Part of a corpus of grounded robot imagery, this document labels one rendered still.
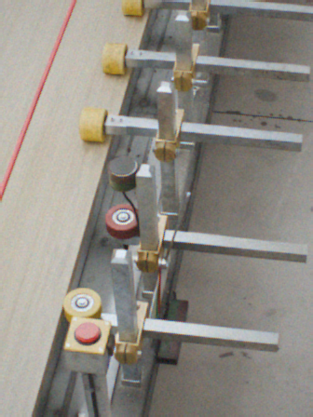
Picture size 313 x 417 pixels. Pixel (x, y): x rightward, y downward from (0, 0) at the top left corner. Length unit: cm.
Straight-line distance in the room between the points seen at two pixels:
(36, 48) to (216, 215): 104
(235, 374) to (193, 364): 13
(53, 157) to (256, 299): 107
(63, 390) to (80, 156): 55
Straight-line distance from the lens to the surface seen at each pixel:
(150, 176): 228
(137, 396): 243
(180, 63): 272
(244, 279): 352
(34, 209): 252
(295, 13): 295
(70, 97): 279
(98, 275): 274
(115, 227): 246
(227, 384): 328
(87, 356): 188
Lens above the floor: 274
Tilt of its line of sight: 47 degrees down
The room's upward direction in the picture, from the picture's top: 3 degrees counter-clockwise
